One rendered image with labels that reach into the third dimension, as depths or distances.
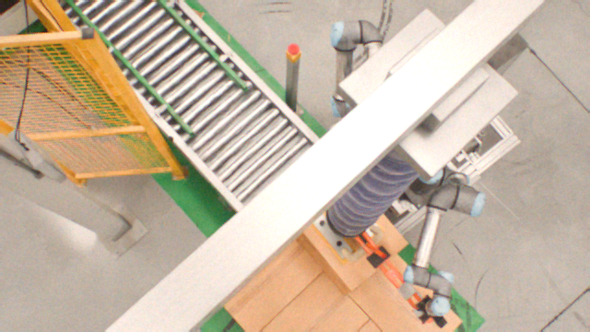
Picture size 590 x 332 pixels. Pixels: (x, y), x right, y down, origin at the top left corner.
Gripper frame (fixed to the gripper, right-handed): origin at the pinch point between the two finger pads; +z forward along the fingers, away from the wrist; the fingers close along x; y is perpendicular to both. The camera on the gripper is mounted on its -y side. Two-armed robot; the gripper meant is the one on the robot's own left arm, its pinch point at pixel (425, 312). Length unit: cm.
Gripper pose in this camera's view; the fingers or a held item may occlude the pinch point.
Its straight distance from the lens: 296.1
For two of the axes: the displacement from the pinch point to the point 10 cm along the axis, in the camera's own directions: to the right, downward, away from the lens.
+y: -6.3, -7.5, 1.8
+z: -0.3, 2.5, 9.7
